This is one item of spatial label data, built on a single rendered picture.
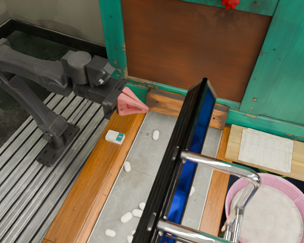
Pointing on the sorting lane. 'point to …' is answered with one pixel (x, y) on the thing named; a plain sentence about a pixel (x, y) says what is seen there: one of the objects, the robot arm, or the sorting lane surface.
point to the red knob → (230, 4)
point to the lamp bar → (187, 137)
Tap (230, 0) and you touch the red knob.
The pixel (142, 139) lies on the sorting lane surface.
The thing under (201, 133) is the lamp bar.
